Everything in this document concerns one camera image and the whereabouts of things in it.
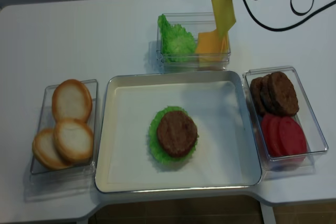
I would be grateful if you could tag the white metal tray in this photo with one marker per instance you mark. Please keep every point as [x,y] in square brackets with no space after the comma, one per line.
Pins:
[226,154]

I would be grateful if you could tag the middle bun half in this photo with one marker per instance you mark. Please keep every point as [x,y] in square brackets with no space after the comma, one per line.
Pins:
[73,140]

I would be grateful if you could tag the front red tomato slice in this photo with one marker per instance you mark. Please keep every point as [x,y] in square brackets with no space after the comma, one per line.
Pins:
[292,138]

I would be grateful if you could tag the middle red tomato slice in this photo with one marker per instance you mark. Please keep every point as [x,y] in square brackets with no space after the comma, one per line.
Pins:
[273,137]

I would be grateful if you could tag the green lettuce leaf in box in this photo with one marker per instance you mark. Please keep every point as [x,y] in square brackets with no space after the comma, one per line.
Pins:
[177,42]

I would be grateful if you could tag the yellow cheese slice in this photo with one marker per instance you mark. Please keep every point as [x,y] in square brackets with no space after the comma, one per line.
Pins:
[224,16]

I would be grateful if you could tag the clear box with buns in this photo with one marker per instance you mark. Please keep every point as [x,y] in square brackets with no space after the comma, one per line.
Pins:
[43,183]

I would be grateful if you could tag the front brown meat patty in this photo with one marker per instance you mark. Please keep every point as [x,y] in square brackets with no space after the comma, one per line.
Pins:
[283,94]

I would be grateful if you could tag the lower left bun half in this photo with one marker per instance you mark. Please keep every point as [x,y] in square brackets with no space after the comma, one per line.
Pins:
[45,152]

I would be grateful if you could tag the clear box with patties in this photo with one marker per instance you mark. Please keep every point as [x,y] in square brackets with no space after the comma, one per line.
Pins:
[286,166]

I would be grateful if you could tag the orange cheese slices in box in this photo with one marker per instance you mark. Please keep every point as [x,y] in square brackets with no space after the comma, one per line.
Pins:
[211,48]

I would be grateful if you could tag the back red tomato slice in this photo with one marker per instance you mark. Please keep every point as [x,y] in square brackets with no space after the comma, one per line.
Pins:
[264,126]

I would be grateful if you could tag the clear box with lettuce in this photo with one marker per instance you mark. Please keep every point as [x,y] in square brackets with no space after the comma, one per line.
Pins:
[195,23]

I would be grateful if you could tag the green lettuce on burger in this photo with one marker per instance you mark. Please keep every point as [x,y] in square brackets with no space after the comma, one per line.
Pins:
[155,148]

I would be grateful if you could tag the bun half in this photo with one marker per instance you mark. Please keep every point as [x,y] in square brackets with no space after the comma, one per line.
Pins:
[45,152]
[73,140]
[71,99]

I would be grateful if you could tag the brown patty on burger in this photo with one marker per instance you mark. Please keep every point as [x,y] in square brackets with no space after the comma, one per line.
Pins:
[176,133]

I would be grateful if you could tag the back brown meat patty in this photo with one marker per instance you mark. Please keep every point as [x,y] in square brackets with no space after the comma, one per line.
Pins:
[255,89]

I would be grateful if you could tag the middle brown meat patty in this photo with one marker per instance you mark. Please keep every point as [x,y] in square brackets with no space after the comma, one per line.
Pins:
[265,96]

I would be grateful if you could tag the brown meat patty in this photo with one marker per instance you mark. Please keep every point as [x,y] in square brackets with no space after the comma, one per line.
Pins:
[265,96]
[255,89]
[283,94]

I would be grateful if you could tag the red tomato slice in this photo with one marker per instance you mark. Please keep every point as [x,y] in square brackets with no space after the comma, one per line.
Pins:
[273,137]
[264,126]
[292,138]

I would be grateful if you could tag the top bun half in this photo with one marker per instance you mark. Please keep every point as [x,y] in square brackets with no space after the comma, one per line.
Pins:
[71,99]

